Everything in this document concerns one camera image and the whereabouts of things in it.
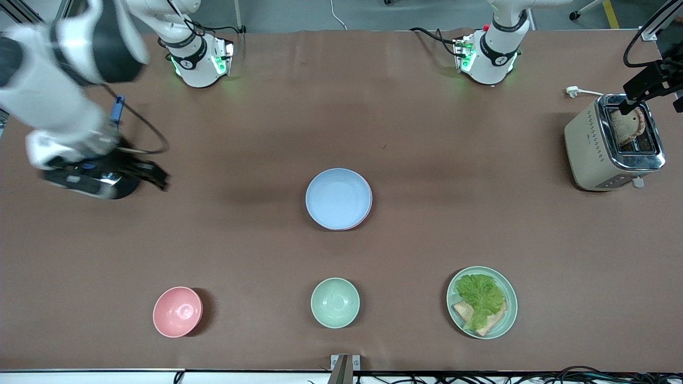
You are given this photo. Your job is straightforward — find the light blue plate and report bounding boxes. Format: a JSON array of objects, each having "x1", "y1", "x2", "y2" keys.
[{"x1": 305, "y1": 168, "x2": 372, "y2": 231}]

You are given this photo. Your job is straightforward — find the brown bread slice in toaster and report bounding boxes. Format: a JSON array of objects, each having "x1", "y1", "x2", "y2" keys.
[{"x1": 610, "y1": 108, "x2": 646, "y2": 146}]

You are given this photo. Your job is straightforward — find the beige steel toaster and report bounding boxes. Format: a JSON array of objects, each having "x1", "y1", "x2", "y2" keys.
[{"x1": 564, "y1": 94, "x2": 666, "y2": 191}]

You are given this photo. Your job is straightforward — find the white stand leg with caster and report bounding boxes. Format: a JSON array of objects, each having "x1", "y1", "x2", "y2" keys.
[{"x1": 568, "y1": 0, "x2": 607, "y2": 22}]

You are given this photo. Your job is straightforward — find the small box with green light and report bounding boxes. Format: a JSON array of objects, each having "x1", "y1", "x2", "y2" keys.
[
  {"x1": 454, "y1": 36, "x2": 476, "y2": 73},
  {"x1": 211, "y1": 40, "x2": 235, "y2": 76}
]

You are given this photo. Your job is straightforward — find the pink bowl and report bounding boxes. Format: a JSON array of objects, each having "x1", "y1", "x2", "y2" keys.
[{"x1": 153, "y1": 286, "x2": 204, "y2": 338}]

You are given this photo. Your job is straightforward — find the light green bowl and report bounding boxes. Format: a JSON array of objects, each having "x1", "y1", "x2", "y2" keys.
[{"x1": 311, "y1": 277, "x2": 361, "y2": 329}]

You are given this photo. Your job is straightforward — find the light green plate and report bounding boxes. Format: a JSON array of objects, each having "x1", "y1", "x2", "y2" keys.
[{"x1": 446, "y1": 266, "x2": 519, "y2": 340}]

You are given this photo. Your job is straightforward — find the green lettuce leaf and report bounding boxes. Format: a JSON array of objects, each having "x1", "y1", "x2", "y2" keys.
[{"x1": 455, "y1": 274, "x2": 506, "y2": 331}]

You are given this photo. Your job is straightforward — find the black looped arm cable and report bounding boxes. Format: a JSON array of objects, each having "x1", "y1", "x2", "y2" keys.
[{"x1": 104, "y1": 85, "x2": 170, "y2": 156}]

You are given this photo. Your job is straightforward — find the black hanging cable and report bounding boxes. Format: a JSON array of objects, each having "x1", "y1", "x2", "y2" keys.
[{"x1": 623, "y1": 0, "x2": 671, "y2": 69}]

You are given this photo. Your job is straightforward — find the aluminium frame profile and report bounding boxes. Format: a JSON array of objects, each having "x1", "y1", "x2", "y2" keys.
[
  {"x1": 0, "y1": 0, "x2": 41, "y2": 25},
  {"x1": 640, "y1": 0, "x2": 683, "y2": 42}
]

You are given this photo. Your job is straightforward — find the black base cable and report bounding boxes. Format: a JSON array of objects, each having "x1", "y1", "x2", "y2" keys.
[
  {"x1": 409, "y1": 26, "x2": 460, "y2": 57},
  {"x1": 198, "y1": 20, "x2": 247, "y2": 36}
]

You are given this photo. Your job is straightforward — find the white cable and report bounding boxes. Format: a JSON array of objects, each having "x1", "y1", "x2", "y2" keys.
[{"x1": 330, "y1": 0, "x2": 348, "y2": 31}]

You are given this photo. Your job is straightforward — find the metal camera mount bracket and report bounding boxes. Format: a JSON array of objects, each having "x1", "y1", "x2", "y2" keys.
[{"x1": 330, "y1": 354, "x2": 361, "y2": 384}]

